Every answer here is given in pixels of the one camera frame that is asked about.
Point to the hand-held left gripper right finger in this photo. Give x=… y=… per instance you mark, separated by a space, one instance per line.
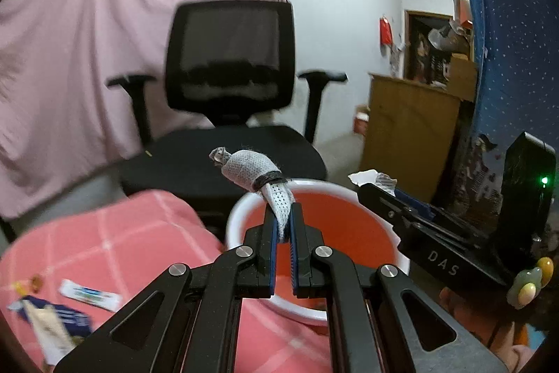
x=295 y=250

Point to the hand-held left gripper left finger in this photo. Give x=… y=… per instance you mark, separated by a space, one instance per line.
x=274 y=250

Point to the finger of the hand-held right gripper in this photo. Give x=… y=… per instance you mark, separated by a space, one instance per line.
x=384 y=207
x=412 y=202

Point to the white paper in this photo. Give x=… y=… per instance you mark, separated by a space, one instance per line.
x=364 y=177

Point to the red bucket with white rim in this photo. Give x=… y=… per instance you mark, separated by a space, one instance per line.
x=349 y=224

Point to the grey white cloth wad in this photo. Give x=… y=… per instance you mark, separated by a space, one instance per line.
x=246 y=170

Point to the person's right hand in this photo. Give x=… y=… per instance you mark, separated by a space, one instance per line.
x=474 y=314

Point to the wooden cabinet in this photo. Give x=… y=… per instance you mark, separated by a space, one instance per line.
x=406 y=128

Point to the yellow green charm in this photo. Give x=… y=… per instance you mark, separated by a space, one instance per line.
x=526 y=283

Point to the small red white box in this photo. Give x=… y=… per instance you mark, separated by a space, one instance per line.
x=362 y=123

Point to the cardboard box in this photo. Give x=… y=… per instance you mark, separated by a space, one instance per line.
x=462 y=76

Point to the pink checked blanket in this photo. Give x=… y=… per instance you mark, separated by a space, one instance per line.
x=131 y=233

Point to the dark door poster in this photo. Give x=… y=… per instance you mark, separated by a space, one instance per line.
x=421 y=49

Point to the brown hat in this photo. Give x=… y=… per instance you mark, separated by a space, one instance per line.
x=447 y=35

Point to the blue dotted curtain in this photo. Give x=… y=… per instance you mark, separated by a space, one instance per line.
x=511 y=28

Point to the white sachet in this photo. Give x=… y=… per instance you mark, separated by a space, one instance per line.
x=89 y=294

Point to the black mesh office chair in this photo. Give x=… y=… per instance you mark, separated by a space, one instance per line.
x=231 y=49

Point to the blue packet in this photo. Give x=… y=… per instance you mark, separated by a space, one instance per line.
x=72 y=314

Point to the beige paper packet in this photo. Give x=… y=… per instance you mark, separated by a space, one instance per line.
x=50 y=333

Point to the small orange candy wrapper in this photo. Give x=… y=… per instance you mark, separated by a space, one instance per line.
x=31 y=284

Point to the hanging pink sheet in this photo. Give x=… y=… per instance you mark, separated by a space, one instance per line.
x=78 y=49

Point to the red hanging wall ornament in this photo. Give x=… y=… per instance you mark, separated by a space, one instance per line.
x=385 y=30

